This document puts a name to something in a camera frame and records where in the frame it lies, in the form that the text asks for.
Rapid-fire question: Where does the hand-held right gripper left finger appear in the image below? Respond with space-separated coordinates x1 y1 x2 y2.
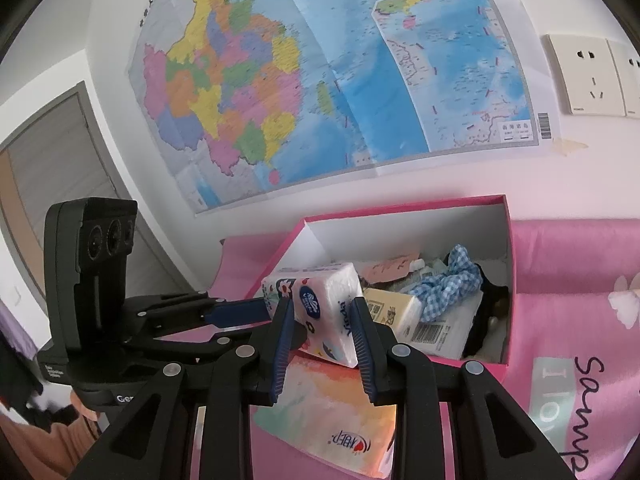
75 296 297 480

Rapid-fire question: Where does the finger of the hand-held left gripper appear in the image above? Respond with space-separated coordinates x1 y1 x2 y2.
145 324 271 361
125 290 273 333

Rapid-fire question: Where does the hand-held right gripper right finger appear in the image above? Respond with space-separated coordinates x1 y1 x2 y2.
347 296 576 480

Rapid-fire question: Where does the beige pocket tissue pack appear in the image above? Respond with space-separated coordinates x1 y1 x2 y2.
361 287 423 338

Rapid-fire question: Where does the floral pocket tissue pack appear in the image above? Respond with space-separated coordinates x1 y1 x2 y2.
261 261 365 367

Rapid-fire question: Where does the white printed packet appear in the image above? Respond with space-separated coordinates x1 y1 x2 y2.
400 287 485 361

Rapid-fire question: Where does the blue gingham scrunchie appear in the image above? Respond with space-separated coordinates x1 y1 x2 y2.
400 244 483 323

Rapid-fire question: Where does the black scrunchie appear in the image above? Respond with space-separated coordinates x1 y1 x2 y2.
462 265 510 358

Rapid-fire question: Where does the pink cardboard box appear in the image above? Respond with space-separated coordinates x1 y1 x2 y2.
220 194 513 383

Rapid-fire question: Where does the pastel tissue box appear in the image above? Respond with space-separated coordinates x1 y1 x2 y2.
250 352 398 480

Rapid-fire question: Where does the purple cloth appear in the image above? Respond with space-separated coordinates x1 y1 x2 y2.
0 295 38 356

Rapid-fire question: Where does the dark cloth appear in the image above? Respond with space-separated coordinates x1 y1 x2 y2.
0 330 81 431

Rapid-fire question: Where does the grey door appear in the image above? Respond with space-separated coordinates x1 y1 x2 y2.
0 82 201 321

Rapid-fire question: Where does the person's brown clothing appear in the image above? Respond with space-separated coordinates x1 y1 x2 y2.
0 385 106 480

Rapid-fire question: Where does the pink flowered bedsheet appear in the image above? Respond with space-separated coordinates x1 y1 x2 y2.
207 232 640 480

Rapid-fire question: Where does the colourful wall map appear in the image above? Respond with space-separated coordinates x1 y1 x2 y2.
127 0 543 216

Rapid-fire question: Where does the white wall socket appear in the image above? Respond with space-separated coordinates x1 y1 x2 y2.
605 37 640 121
542 33 628 116

